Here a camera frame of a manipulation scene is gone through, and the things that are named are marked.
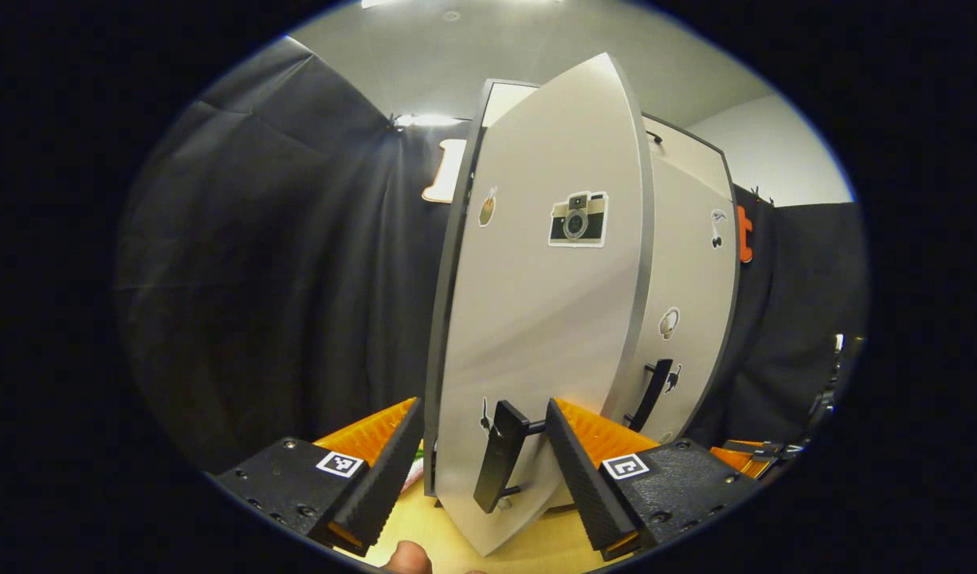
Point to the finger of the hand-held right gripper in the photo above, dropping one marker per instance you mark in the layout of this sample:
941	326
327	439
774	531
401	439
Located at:
735	456

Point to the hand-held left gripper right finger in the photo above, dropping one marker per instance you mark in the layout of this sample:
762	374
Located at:
576	478

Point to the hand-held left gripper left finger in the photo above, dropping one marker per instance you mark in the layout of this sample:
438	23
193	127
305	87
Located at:
393	470

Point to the white shoe cabinet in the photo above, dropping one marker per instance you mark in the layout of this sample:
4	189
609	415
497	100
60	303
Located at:
437	351

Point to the white shoe cabinet door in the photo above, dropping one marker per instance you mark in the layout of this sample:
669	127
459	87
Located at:
536	319
688	271

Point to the watermelon slice toy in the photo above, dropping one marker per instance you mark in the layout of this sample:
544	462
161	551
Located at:
414	474

